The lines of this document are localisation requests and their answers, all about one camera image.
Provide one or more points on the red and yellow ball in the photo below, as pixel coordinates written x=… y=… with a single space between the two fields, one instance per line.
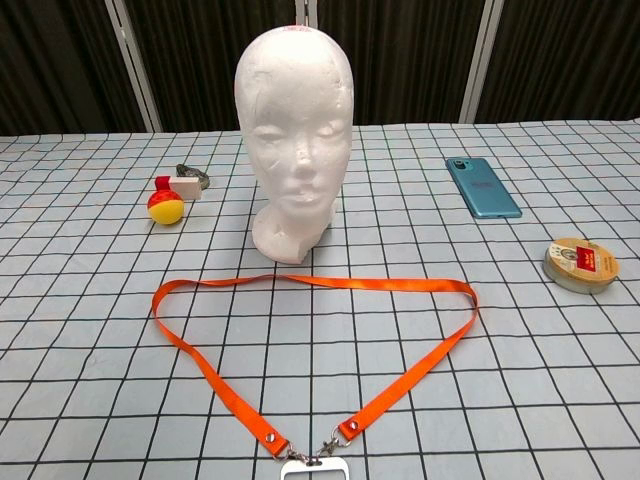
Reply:
x=167 y=212

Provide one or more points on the round beige tape tin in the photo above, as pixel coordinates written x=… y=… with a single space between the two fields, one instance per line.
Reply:
x=582 y=265

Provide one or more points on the clear white-framed badge holder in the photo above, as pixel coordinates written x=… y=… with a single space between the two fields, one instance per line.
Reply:
x=287 y=471

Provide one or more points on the teal smartphone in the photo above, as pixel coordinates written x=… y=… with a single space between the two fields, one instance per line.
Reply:
x=485 y=190

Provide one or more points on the checked blue-white tablecloth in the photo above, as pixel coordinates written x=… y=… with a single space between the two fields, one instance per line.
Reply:
x=100 y=350

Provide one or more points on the white foam mannequin head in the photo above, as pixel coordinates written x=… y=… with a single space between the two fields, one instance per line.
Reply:
x=295 y=125

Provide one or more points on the white and red eraser block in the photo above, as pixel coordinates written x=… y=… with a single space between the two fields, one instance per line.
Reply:
x=187 y=189

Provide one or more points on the grey metal clip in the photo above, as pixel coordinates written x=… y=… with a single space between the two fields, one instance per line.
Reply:
x=192 y=171

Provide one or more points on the black screen panel white frame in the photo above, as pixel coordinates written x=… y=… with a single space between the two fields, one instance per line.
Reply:
x=565 y=60
x=210 y=60
x=400 y=60
x=50 y=60

